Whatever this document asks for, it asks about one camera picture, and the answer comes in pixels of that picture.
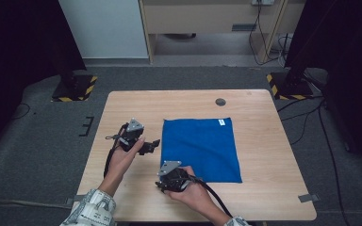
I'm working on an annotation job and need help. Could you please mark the black curtain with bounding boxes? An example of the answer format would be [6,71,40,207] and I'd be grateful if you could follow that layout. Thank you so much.
[0,0,88,164]
[284,0,362,180]

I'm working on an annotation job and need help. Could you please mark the long black floor cable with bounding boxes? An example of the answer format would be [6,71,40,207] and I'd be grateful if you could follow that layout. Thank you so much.
[318,103,344,226]

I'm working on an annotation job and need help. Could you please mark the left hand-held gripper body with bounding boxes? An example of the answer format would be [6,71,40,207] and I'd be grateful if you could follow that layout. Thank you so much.
[116,118,145,153]

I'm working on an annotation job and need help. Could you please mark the white power strip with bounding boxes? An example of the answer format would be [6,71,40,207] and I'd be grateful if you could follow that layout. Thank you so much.
[251,0,276,7]

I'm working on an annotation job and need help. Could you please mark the light wooden desk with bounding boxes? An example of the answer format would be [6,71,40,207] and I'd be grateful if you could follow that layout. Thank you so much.
[138,0,305,65]

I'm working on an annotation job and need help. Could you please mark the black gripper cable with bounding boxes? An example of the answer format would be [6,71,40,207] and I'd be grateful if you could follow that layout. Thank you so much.
[103,122,130,179]
[188,175,234,218]

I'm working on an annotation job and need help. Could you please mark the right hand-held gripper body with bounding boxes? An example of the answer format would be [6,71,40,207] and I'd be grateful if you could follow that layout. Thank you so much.
[155,160,196,193]

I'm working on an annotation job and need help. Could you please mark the thin black floor cable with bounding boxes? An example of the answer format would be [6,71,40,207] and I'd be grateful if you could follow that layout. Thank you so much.
[12,103,32,121]

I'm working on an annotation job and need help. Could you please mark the grey tape piece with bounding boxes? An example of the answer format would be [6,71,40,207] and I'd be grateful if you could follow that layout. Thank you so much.
[65,194,88,206]
[297,193,321,203]

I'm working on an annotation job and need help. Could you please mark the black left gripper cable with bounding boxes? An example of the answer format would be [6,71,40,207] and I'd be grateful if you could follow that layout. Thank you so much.
[103,122,130,179]

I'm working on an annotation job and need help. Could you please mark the black hanging power cable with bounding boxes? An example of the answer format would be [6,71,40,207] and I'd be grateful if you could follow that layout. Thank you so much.
[248,0,286,66]

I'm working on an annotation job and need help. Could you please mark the black striped stand base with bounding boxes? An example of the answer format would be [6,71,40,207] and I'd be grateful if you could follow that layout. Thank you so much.
[266,72,315,102]
[51,73,98,103]

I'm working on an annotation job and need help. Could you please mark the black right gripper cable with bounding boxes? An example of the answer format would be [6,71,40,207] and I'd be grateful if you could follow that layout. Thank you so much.
[188,175,234,218]

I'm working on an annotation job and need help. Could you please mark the white panel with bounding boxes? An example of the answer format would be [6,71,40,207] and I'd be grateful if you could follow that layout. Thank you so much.
[58,0,149,60]

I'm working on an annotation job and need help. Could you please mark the person's left hand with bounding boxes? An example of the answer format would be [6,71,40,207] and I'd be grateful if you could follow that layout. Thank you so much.
[107,137,146,189]

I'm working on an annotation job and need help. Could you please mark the blue cloth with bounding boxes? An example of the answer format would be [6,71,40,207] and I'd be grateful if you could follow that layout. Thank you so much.
[159,117,243,184]

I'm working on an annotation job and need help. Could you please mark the person's right hand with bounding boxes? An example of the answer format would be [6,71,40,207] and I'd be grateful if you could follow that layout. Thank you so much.
[164,165,215,215]

